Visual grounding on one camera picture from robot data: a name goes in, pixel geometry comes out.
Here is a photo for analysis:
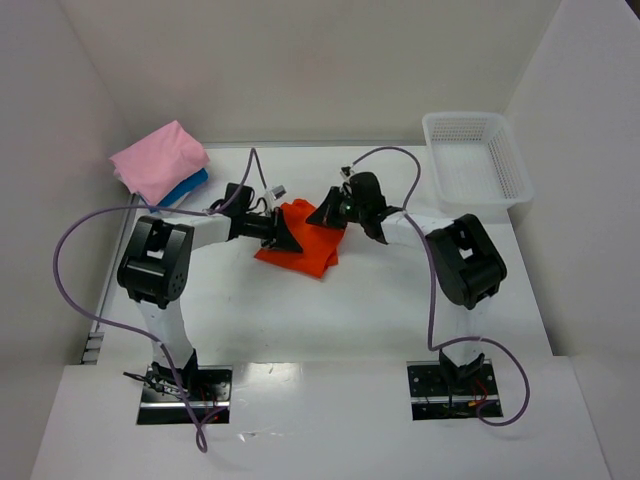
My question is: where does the orange t shirt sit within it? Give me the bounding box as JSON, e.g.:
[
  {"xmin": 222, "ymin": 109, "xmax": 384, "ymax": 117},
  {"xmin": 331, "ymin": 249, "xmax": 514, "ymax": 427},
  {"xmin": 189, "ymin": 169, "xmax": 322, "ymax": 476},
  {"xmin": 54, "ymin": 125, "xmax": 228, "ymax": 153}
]
[{"xmin": 254, "ymin": 199, "xmax": 345, "ymax": 279}]

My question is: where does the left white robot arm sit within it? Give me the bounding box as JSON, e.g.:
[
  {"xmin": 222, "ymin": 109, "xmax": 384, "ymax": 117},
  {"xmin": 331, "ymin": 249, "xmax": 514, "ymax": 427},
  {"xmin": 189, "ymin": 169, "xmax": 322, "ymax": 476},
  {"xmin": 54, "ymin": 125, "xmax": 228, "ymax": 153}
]
[{"xmin": 117, "ymin": 183, "xmax": 303, "ymax": 393}]

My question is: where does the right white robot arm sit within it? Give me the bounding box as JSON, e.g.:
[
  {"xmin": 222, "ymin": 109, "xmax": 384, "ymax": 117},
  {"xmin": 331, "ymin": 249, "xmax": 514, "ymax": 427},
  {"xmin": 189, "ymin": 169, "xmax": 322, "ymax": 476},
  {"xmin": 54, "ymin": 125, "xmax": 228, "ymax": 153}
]
[{"xmin": 306, "ymin": 172, "xmax": 507, "ymax": 393}]

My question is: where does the blue folded t shirt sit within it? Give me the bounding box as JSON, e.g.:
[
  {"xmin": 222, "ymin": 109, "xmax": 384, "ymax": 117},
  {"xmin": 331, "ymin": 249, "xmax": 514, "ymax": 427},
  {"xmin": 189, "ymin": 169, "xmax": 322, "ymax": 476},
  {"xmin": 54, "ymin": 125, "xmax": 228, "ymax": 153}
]
[{"xmin": 158, "ymin": 168, "xmax": 209, "ymax": 208}]

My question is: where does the white plastic basket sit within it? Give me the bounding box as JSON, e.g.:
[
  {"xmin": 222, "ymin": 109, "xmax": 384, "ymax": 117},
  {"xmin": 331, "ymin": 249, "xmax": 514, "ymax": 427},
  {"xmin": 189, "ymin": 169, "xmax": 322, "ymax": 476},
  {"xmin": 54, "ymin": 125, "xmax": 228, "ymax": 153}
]
[{"xmin": 422, "ymin": 111, "xmax": 534, "ymax": 212}]

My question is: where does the pink folded t shirt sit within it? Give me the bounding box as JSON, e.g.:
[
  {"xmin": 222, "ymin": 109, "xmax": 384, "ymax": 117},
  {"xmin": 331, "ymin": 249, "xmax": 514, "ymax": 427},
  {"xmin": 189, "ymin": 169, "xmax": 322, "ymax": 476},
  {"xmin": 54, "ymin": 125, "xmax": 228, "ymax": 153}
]
[{"xmin": 109, "ymin": 120, "xmax": 209, "ymax": 205}]

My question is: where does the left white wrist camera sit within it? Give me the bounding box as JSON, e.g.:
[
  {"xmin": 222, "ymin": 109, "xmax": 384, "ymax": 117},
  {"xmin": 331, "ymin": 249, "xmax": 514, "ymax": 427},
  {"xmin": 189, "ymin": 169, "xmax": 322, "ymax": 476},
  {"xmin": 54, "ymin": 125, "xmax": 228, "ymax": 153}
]
[{"xmin": 266, "ymin": 185, "xmax": 287, "ymax": 202}]

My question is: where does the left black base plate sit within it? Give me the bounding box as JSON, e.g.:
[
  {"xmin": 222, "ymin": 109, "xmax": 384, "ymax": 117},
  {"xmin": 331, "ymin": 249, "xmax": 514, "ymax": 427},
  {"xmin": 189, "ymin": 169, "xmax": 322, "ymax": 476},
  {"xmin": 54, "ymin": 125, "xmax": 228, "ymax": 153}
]
[{"xmin": 133, "ymin": 366, "xmax": 233, "ymax": 426}]

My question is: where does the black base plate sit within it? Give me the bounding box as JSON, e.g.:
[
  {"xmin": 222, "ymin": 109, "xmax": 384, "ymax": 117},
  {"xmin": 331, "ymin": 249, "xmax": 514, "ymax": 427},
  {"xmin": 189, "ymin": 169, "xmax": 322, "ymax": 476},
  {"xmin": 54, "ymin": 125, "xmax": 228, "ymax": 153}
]
[
  {"xmin": 133, "ymin": 366, "xmax": 233, "ymax": 426},
  {"xmin": 407, "ymin": 361, "xmax": 503, "ymax": 421}
]

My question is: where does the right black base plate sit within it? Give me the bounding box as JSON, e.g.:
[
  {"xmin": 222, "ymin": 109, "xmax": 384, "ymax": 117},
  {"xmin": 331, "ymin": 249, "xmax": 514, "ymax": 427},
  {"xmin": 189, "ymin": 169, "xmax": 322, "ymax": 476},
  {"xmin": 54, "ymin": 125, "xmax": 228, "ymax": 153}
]
[{"xmin": 407, "ymin": 361, "xmax": 503, "ymax": 421}]

